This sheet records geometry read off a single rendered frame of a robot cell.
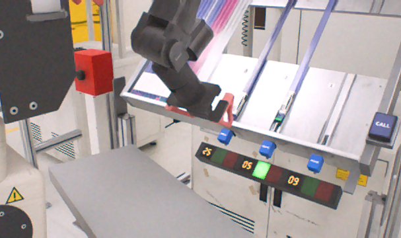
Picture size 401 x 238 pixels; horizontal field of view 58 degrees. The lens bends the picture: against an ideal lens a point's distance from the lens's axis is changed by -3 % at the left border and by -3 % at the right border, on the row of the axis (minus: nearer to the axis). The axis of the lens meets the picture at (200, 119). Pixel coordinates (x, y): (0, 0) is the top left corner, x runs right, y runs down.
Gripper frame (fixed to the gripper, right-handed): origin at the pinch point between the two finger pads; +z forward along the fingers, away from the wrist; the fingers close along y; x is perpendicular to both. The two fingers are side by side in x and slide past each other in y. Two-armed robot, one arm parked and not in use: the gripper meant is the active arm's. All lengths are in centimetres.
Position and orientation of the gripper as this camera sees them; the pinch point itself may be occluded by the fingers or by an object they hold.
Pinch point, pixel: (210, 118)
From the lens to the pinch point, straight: 79.3
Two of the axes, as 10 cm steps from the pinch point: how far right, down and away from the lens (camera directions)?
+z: 4.2, 5.1, 7.5
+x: -4.6, 8.3, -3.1
